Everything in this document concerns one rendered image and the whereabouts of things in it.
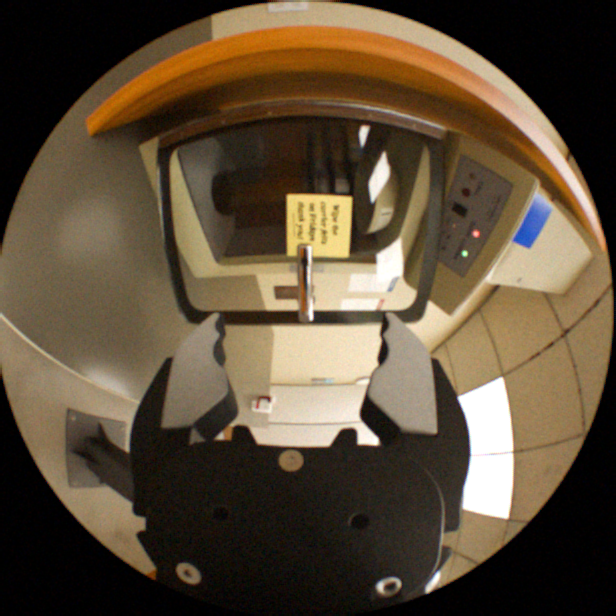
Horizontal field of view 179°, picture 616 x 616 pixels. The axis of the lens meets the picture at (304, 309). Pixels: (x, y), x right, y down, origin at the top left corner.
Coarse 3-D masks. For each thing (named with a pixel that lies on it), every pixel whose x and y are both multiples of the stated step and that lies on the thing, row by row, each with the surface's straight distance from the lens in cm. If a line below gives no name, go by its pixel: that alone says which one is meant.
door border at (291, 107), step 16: (240, 112) 29; (256, 112) 29; (272, 112) 28; (288, 112) 28; (304, 112) 28; (320, 112) 28; (336, 112) 28; (352, 112) 28; (368, 112) 29; (384, 112) 30; (176, 128) 33; (192, 128) 32; (208, 128) 30; (416, 128) 31; (432, 128) 33; (160, 144) 35
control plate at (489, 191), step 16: (464, 160) 34; (464, 176) 34; (480, 176) 34; (496, 176) 34; (480, 192) 34; (496, 192) 34; (448, 208) 35; (480, 208) 34; (496, 208) 34; (448, 224) 36; (464, 224) 35; (480, 224) 35; (448, 240) 37; (464, 240) 36; (480, 240) 36; (448, 256) 38; (464, 256) 37; (464, 272) 38
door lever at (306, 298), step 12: (300, 252) 20; (312, 252) 20; (300, 264) 20; (312, 264) 20; (300, 276) 20; (312, 276) 21; (300, 288) 21; (312, 288) 21; (300, 300) 22; (312, 300) 22; (300, 312) 22; (312, 312) 23
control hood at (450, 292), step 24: (456, 144) 34; (480, 144) 34; (456, 168) 34; (504, 168) 34; (528, 192) 34; (504, 216) 35; (504, 240) 36; (480, 264) 37; (432, 288) 42; (456, 288) 41; (456, 312) 44
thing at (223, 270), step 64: (256, 128) 28; (320, 128) 27; (384, 128) 29; (192, 192) 29; (256, 192) 25; (320, 192) 24; (384, 192) 26; (192, 256) 30; (256, 256) 26; (320, 256) 25; (384, 256) 27; (192, 320) 34; (256, 320) 30; (320, 320) 29
